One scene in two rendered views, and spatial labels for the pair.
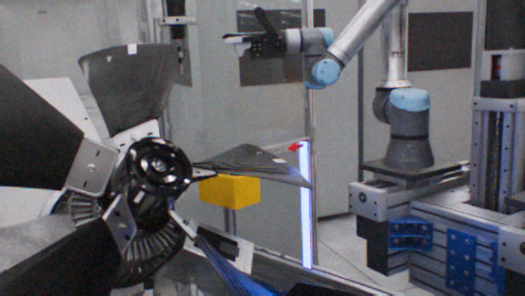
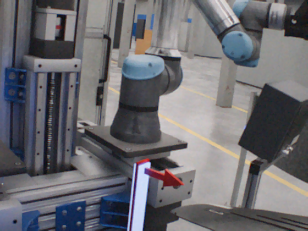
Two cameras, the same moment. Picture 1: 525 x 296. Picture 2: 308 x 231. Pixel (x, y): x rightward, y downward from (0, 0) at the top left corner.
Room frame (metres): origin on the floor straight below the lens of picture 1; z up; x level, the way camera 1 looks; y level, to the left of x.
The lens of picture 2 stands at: (1.21, 0.35, 1.36)
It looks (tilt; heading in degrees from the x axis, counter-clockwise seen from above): 13 degrees down; 260
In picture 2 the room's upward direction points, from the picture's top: 7 degrees clockwise
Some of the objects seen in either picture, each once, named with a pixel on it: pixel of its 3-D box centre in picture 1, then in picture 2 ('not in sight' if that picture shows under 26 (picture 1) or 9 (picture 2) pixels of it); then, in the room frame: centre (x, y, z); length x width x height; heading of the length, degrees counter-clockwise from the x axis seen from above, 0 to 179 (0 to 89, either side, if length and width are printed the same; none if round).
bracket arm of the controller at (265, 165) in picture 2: not in sight; (268, 158); (0.71, -0.56, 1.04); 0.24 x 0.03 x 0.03; 46
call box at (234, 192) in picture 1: (229, 188); not in sight; (1.35, 0.11, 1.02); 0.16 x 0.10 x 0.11; 46
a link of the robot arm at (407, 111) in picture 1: (409, 111); not in sight; (1.50, -0.45, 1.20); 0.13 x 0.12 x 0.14; 6
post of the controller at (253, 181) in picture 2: not in sight; (249, 196); (0.78, -0.49, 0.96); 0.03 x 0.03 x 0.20; 46
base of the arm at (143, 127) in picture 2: not in sight; (137, 119); (1.07, -0.71, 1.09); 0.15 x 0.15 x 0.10
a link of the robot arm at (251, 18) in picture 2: not in sight; (251, 14); (0.78, -0.69, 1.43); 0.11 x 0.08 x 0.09; 147
